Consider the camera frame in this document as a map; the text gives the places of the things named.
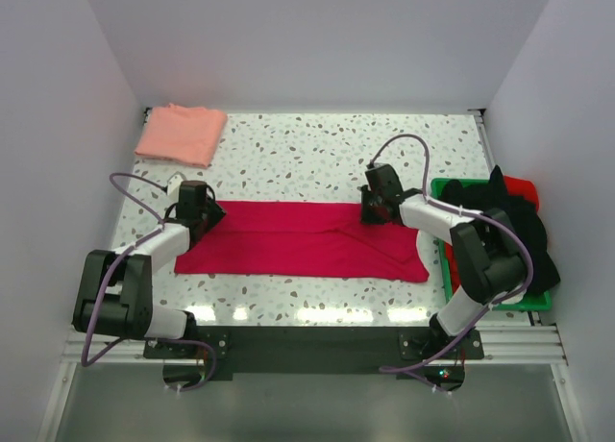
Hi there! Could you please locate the black garment in bin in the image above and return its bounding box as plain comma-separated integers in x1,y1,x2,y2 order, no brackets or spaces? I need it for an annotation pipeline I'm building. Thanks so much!
436,166,560,298

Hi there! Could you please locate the green plastic bin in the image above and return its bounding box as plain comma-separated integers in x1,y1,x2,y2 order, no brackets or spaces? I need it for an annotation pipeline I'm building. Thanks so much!
428,169,559,317

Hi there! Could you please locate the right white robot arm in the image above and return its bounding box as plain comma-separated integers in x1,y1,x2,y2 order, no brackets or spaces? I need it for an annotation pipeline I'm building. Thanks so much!
361,162,533,358

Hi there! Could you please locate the red garment in bin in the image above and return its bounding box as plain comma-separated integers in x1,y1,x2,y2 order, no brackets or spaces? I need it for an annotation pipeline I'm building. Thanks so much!
439,169,547,271

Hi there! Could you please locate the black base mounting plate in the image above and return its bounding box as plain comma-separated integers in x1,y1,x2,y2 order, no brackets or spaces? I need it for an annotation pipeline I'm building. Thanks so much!
143,327,484,390

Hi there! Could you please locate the folded peach t-shirt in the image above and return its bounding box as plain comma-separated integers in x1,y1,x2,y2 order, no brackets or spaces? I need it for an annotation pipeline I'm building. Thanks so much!
135,104,228,168

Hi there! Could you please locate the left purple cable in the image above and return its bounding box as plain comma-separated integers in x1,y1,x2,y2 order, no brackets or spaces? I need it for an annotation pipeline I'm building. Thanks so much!
80,172,218,393

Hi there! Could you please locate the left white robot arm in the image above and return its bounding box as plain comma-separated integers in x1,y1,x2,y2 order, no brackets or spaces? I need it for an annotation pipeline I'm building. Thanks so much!
72,181,226,357

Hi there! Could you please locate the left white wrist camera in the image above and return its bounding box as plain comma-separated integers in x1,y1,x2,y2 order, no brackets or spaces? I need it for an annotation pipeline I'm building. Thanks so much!
166,172,186,197

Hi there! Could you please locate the crimson red t-shirt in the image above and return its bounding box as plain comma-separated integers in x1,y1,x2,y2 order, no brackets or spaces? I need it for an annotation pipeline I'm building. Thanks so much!
174,201,429,283

